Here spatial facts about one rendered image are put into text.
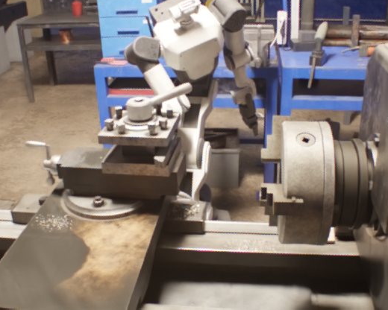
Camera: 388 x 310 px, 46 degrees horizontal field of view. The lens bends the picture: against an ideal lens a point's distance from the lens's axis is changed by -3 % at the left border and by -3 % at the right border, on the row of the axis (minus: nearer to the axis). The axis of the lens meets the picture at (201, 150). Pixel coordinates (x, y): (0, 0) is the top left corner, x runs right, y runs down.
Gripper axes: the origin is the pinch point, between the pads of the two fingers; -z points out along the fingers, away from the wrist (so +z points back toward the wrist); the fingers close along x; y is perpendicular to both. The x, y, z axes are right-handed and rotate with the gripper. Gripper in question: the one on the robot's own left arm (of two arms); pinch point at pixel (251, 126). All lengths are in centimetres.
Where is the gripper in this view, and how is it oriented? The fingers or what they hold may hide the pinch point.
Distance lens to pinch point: 262.2
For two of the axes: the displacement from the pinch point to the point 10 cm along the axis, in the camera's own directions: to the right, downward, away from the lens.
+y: 8.9, -4.3, 1.4
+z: -2.2, -6.7, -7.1
